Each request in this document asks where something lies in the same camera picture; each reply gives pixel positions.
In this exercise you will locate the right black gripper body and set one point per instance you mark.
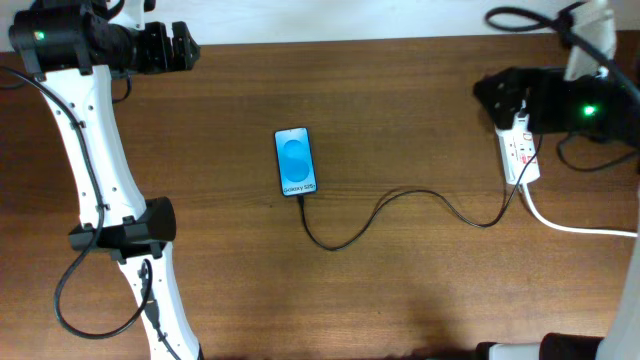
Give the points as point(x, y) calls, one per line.
point(507, 100)

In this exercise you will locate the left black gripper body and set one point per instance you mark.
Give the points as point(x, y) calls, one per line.
point(153, 53)

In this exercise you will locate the blue Galaxy smartphone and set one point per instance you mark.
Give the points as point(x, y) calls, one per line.
point(295, 162)

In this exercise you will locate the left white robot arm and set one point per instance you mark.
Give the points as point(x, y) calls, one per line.
point(72, 52)

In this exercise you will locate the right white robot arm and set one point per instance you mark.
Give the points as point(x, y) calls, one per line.
point(622, 339)

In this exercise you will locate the white power strip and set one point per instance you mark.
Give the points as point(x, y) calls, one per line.
point(517, 148)

